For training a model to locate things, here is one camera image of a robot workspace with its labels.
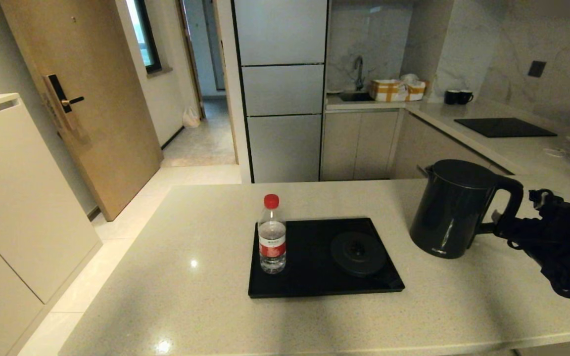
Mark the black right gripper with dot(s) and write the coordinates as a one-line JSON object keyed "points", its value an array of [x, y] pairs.
{"points": [[552, 227]]}

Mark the black electric kettle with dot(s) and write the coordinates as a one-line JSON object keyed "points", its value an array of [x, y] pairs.
{"points": [[453, 212]]}

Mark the water bottle red cap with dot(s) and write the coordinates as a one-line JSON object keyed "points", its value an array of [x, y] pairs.
{"points": [[271, 237]]}

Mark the black round kettle base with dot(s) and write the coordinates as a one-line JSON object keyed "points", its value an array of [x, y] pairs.
{"points": [[356, 253]]}

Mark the black induction cooktop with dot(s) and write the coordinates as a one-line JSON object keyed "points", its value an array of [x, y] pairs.
{"points": [[504, 127]]}

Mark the black mug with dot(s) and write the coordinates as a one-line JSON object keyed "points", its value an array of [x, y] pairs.
{"points": [[464, 97], [450, 97]]}

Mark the small white yellow-striped box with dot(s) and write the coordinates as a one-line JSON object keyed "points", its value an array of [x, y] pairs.
{"points": [[415, 91]]}

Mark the beige kitchen base cabinets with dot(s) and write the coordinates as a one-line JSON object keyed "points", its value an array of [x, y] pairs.
{"points": [[359, 143]]}

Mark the white crumpled cloth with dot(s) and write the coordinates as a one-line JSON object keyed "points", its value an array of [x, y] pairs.
{"points": [[409, 78]]}

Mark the large white yellow-striped box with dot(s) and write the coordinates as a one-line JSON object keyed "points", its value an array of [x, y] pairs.
{"points": [[387, 90]]}

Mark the black rectangular tray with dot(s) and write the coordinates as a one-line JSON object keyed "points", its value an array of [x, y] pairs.
{"points": [[309, 262]]}

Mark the kitchen sink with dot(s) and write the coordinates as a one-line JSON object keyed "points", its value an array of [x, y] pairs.
{"points": [[356, 97]]}

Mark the dark kitchen faucet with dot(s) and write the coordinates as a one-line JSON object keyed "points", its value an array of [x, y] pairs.
{"points": [[358, 68]]}

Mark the silver refrigerator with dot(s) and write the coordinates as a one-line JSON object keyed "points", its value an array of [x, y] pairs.
{"points": [[282, 89]]}

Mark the white plastic bag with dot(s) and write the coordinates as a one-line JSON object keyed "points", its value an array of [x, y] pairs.
{"points": [[191, 119]]}

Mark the dark-framed window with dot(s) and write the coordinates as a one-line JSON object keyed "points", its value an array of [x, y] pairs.
{"points": [[144, 34]]}

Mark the wooden door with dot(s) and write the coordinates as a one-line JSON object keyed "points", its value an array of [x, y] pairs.
{"points": [[97, 123]]}

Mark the white cabinet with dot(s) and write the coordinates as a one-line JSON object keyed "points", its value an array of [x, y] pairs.
{"points": [[18, 198]]}

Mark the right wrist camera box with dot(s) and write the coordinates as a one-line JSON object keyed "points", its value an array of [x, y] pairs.
{"points": [[542, 196]]}

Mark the dark wall socket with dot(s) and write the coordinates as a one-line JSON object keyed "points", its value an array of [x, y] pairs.
{"points": [[537, 68]]}

